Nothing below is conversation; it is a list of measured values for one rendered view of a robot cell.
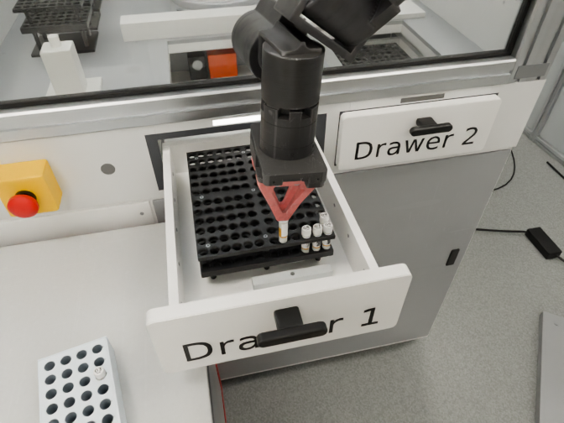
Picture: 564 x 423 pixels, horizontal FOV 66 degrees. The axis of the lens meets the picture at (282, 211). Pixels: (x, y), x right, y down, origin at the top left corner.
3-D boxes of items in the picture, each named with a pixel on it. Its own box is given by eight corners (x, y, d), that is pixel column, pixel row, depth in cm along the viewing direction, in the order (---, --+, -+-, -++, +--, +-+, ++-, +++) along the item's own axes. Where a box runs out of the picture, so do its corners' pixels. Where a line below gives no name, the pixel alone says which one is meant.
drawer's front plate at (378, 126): (483, 150, 83) (503, 98, 75) (337, 170, 78) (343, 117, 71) (477, 144, 84) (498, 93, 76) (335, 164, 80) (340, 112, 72)
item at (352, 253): (380, 310, 55) (388, 282, 51) (176, 351, 51) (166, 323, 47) (302, 136, 84) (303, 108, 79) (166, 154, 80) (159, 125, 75)
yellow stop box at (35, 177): (59, 214, 67) (41, 178, 62) (9, 221, 66) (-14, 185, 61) (64, 192, 71) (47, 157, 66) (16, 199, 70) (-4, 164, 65)
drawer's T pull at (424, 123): (451, 132, 73) (454, 125, 72) (410, 137, 72) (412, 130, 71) (441, 120, 76) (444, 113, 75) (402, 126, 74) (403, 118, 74)
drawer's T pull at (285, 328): (327, 336, 46) (328, 328, 45) (258, 350, 45) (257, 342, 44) (318, 307, 48) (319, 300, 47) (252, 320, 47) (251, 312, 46)
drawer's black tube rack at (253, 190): (331, 267, 60) (335, 235, 56) (204, 289, 58) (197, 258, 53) (294, 169, 76) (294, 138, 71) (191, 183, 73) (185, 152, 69)
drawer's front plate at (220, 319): (395, 326, 56) (414, 274, 48) (164, 374, 51) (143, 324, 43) (390, 315, 57) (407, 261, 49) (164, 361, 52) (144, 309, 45)
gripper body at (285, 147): (263, 190, 43) (265, 123, 38) (249, 137, 50) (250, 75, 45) (326, 186, 44) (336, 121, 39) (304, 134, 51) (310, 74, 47)
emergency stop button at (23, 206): (42, 218, 64) (31, 198, 62) (13, 222, 64) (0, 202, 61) (45, 205, 67) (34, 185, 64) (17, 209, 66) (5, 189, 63)
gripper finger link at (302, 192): (257, 235, 50) (258, 167, 44) (248, 196, 55) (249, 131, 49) (315, 230, 51) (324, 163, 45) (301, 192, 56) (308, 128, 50)
